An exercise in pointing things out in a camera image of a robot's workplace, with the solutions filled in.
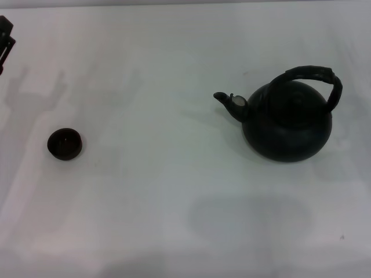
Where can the black round teapot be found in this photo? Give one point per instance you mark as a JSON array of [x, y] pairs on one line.
[[290, 139]]

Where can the dark brown teacup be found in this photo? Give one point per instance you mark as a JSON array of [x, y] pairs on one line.
[[65, 144]]

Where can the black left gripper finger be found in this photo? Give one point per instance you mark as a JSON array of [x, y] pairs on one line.
[[5, 29]]

